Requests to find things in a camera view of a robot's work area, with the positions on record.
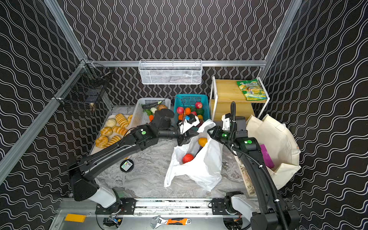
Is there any round black label disc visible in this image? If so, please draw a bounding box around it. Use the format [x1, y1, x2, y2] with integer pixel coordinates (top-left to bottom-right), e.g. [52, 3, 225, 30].
[120, 159, 134, 173]

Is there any round bread bun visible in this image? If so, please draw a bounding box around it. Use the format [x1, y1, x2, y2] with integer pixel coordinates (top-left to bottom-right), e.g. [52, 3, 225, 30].
[95, 135, 109, 149]

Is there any cream canvas tote bag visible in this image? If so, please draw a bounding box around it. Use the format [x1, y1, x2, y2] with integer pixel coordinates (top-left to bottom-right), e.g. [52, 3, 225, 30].
[246, 115, 301, 190]

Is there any black wire wall basket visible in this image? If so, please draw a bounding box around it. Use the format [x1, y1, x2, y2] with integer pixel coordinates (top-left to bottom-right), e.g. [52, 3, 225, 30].
[58, 63, 112, 117]

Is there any purple snack bag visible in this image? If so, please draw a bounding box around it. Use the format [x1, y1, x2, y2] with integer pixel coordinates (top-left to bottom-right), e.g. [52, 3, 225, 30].
[260, 144, 275, 169]

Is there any white plastic vegetable basket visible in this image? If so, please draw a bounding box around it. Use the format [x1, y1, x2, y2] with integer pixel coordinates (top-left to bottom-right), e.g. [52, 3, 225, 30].
[127, 97, 171, 129]

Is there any white two-tier shelf rack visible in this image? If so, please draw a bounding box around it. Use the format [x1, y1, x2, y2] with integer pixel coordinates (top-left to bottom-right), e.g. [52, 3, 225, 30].
[209, 77, 270, 121]

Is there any white plastic grocery bag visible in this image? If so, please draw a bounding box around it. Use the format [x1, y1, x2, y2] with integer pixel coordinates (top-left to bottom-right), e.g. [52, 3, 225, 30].
[163, 119, 223, 191]

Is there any dark green cucumber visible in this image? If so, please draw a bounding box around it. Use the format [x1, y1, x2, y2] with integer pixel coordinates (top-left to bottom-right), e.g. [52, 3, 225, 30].
[142, 101, 162, 110]

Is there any teal plastic fruit basket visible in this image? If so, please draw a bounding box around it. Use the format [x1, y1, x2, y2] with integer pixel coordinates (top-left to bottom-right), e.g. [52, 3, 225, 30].
[173, 94, 211, 122]

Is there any brown potato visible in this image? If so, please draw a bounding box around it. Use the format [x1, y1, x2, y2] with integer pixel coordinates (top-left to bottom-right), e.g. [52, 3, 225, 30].
[157, 104, 167, 110]

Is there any red tomato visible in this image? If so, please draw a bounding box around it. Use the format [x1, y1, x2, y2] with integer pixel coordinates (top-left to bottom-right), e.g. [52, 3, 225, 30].
[182, 153, 195, 164]

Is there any green avocado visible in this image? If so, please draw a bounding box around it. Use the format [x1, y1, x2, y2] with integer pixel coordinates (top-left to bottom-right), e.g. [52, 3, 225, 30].
[196, 108, 204, 116]

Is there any small tangerine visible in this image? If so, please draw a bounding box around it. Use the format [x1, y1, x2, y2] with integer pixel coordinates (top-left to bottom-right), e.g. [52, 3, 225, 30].
[185, 107, 191, 116]

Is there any green yellow snack bag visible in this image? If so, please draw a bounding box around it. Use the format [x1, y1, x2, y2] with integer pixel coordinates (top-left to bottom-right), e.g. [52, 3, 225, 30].
[237, 79, 267, 101]

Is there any red apple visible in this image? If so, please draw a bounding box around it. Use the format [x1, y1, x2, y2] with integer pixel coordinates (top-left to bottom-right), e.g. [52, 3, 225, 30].
[176, 106, 185, 115]

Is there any bread tray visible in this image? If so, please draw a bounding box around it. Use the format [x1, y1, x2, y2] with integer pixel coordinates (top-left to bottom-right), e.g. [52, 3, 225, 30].
[90, 115, 133, 155]

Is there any adjustable wrench orange handle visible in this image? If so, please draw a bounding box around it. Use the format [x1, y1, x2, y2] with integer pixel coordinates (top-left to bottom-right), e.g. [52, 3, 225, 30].
[150, 216, 192, 229]

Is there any white wire wall basket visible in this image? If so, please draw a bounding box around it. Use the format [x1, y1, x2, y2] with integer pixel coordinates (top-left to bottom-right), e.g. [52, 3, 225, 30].
[138, 59, 203, 85]

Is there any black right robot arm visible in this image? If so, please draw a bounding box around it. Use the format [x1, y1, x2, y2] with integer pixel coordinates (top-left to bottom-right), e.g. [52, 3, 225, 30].
[207, 102, 300, 230]

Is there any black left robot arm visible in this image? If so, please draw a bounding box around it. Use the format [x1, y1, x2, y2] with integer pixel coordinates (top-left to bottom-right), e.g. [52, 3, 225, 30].
[68, 109, 200, 213]

